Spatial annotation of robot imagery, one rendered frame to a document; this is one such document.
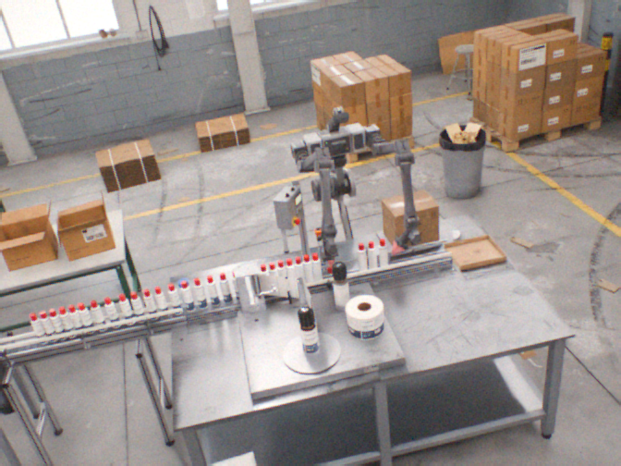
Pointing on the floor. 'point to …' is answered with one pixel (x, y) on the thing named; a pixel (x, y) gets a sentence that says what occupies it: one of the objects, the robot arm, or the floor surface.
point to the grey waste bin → (462, 172)
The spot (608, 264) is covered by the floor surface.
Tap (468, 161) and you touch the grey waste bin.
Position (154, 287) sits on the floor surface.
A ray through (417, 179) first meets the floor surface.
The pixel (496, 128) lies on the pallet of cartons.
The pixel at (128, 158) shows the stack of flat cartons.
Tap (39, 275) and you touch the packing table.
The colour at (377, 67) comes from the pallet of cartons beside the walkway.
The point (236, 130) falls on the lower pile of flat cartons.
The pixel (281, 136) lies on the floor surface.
